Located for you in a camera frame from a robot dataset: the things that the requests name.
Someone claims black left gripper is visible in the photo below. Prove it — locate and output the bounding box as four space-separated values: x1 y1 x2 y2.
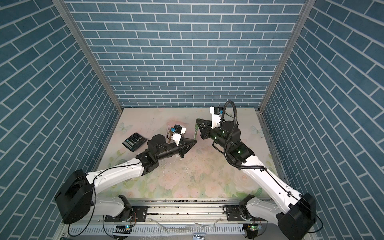
154 137 197 162

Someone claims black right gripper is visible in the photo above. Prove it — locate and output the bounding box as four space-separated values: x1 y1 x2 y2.
197 118 232 152

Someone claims green pen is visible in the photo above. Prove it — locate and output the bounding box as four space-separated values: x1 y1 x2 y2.
194 124 199 140

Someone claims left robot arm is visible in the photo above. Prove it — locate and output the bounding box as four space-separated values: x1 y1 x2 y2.
55 134 197 225

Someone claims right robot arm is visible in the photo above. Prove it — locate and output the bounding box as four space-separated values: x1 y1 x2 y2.
196 101 320 240

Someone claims black calculator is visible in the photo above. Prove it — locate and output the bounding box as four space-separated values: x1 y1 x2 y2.
122 133 147 152

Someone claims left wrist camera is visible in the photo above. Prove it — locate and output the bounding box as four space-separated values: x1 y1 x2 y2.
170 125 186 146

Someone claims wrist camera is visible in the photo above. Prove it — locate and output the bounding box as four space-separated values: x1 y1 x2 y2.
170 125 186 146
210 107 224 129

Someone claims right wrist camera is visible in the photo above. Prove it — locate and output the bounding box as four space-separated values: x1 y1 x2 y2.
210 107 224 129

